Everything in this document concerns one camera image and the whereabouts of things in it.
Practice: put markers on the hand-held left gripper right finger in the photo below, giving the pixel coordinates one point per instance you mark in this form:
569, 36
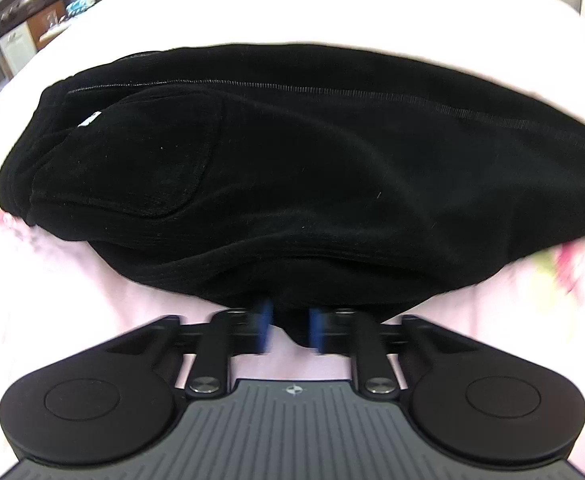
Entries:
317, 331

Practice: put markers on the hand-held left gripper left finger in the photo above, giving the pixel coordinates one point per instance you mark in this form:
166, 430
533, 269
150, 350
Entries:
264, 324

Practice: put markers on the pink floral blanket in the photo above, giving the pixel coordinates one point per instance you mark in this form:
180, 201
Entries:
322, 10

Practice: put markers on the black pants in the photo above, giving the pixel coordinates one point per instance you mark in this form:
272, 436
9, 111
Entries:
297, 170

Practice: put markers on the white cabinet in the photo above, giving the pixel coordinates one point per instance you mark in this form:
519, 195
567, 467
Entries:
16, 50

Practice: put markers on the wooden nightstand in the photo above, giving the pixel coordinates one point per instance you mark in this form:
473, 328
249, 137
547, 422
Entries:
47, 25

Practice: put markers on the blue tissue box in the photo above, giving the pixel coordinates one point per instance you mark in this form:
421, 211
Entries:
80, 6

